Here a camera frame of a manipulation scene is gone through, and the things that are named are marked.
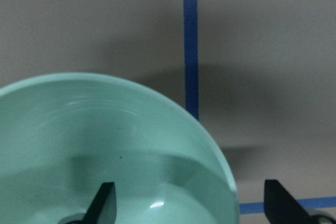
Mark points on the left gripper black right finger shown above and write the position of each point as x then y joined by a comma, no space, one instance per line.
280,207

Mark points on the green bowl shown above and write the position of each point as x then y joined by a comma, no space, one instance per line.
64,135

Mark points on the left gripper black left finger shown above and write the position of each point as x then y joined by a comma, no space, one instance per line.
103,208

